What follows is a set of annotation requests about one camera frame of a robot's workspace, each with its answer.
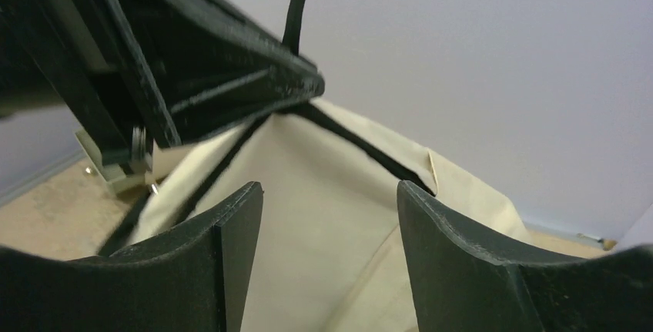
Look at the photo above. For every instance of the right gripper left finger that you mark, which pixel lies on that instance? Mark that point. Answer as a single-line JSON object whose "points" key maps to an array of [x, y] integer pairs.
{"points": [[192, 277]]}

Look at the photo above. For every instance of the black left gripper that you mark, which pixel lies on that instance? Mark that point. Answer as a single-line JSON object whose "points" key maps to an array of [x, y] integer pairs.
{"points": [[182, 70]]}

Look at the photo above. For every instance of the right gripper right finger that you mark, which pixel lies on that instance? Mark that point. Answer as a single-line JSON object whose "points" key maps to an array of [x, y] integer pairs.
{"points": [[465, 276]]}

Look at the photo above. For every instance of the beige canvas backpack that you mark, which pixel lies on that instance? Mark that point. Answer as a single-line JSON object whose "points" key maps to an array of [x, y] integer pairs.
{"points": [[329, 255]]}

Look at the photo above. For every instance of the round drawer cabinet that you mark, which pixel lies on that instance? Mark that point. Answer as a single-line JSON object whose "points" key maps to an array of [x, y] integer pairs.
{"points": [[123, 170]]}

